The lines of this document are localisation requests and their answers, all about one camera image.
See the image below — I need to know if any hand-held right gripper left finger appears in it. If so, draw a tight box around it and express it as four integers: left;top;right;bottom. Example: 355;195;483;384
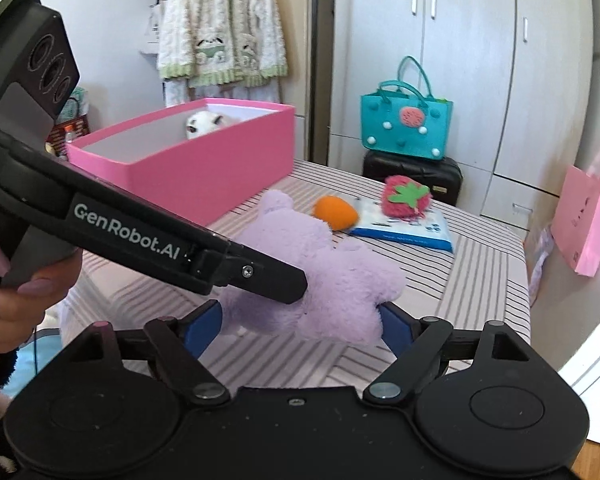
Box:
65;300;231;406

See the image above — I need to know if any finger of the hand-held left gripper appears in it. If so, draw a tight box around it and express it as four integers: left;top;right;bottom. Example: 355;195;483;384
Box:
200;247;309;306

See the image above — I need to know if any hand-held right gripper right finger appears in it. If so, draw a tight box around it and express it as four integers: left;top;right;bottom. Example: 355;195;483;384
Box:
362;302;533;403

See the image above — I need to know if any purple plush toy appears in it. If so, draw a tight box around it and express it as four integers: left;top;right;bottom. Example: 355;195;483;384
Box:
220;189;408;346

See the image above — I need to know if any pink cardboard box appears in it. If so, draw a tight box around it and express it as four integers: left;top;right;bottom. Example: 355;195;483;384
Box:
66;99;297;228

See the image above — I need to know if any orange plush toy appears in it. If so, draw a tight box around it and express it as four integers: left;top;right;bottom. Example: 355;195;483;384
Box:
312;196;360;232

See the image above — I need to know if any white wet wipes pack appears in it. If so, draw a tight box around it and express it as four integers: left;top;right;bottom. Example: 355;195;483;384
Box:
349;199;455;254

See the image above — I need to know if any red strawberry plush toy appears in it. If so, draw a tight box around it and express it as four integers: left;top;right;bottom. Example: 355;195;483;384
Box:
382;175;433;220

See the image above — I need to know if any white panda plush toy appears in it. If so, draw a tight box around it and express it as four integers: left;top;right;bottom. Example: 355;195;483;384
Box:
185;110;241;140

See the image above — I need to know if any person's left hand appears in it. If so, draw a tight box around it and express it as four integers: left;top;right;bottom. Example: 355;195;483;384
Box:
0;230;61;356

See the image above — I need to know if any striped tablecloth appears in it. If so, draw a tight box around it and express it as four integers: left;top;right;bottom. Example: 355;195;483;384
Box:
60;160;533;391

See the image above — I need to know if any dark red patterned bag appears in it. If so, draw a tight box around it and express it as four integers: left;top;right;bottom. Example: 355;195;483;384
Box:
45;117;90;161

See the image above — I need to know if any blue patterned package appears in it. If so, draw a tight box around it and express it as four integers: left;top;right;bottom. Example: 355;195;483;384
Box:
55;86;90;123

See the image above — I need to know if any light blue floor mat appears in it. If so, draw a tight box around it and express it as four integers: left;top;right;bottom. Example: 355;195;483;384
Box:
10;327;63;381

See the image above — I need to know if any black suitcase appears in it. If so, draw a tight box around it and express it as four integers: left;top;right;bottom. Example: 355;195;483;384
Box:
362;151;464;206

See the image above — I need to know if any clear plastic bag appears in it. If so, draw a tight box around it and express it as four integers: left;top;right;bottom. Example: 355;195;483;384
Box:
524;225;556;306

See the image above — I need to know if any white canvas tote bag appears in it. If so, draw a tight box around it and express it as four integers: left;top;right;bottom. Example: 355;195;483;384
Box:
140;2;168;56

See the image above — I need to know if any teal tote bag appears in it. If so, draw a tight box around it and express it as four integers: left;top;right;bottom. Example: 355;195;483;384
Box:
360;56;454;162

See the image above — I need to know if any pink paper bag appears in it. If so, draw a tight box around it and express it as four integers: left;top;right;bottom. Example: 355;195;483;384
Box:
550;122;600;278

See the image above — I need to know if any white fuzzy robe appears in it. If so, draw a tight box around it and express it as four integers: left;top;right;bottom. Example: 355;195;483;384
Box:
157;0;289;107

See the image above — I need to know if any white wardrobe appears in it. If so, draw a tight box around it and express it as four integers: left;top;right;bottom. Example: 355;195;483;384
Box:
305;0;600;231

